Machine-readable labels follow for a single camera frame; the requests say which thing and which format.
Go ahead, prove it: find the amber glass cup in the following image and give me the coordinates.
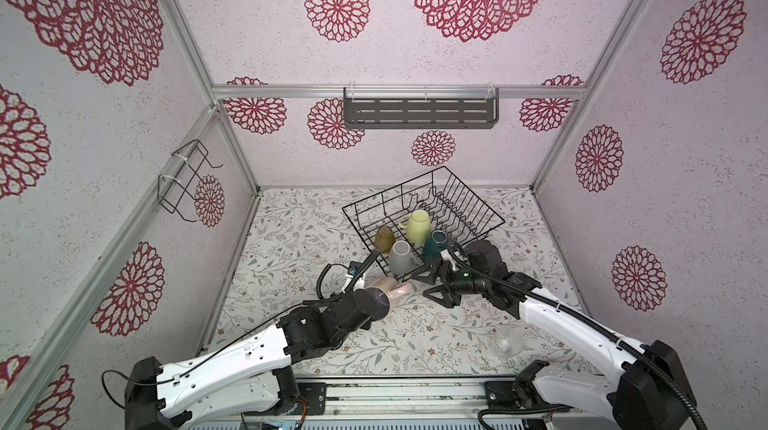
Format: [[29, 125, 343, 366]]
[[374, 225, 396, 255]]

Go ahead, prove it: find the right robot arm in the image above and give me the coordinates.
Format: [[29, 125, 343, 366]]
[[410, 240, 707, 429]]

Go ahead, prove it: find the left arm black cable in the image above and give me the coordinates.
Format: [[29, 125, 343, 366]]
[[100, 249, 382, 410]]

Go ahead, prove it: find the black wire wall holder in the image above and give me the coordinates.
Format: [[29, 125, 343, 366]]
[[156, 139, 223, 223]]

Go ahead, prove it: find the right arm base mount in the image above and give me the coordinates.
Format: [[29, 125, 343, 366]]
[[484, 360, 570, 415]]

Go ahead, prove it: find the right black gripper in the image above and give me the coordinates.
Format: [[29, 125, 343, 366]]
[[410, 259, 489, 307]]

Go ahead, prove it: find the cream grey mug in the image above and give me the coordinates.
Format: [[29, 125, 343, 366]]
[[388, 240, 414, 277]]

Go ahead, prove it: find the black wire dish rack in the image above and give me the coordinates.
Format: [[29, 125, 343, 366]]
[[342, 166, 505, 269]]

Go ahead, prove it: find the dark green mug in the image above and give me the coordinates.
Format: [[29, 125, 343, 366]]
[[422, 230, 449, 264]]

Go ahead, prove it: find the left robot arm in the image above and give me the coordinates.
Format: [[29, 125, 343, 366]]
[[124, 287, 394, 429]]

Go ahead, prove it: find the pink purple mug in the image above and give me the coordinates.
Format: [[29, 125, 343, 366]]
[[369, 277, 416, 313]]

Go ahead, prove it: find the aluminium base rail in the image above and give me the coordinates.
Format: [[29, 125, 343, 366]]
[[191, 375, 655, 425]]

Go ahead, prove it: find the light green mug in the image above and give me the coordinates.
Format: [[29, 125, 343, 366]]
[[398, 210, 432, 247]]

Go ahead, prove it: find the grey wall shelf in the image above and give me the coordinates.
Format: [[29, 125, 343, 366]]
[[342, 88, 500, 130]]

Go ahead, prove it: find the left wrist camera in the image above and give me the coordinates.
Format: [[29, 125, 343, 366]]
[[343, 249, 381, 293]]

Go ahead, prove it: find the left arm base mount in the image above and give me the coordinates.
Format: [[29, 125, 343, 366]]
[[257, 367, 328, 416]]

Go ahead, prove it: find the clear glass cup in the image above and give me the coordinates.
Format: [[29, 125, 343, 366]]
[[490, 326, 524, 359]]

